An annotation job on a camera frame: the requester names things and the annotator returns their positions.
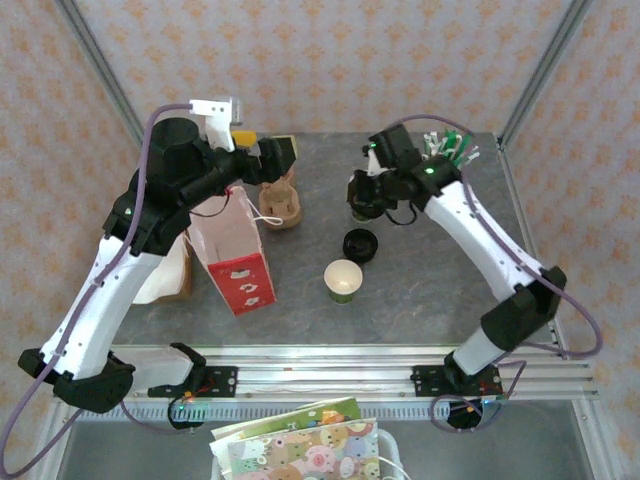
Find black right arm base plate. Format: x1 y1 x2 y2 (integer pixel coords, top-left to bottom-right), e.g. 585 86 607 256
411 364 504 399

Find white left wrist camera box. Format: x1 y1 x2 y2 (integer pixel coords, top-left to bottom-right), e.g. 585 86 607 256
188 96 247 152

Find white basket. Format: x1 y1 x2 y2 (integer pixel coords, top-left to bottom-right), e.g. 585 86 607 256
377 429 402 480

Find slotted cable duct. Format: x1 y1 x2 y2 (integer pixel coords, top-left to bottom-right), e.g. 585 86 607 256
74 403 501 422

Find black cup lid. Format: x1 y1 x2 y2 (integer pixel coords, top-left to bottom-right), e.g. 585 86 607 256
342 228 380 264

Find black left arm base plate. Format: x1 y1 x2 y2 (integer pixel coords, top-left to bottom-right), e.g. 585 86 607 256
147 365 239 399

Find aluminium mounting rail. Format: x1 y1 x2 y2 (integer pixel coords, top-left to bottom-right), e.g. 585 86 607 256
52 343 599 404

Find red white paper gift bag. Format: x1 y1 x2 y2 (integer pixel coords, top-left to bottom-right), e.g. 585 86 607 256
187 184 284 317

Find green paper coffee cup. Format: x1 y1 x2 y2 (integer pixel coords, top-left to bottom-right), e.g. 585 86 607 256
323 259 365 305

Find aluminium frame post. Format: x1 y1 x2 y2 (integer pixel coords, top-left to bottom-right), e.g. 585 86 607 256
53 0 154 151
497 0 596 151

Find aluminium table side rail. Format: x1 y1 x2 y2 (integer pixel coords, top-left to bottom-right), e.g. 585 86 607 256
497 134 571 361

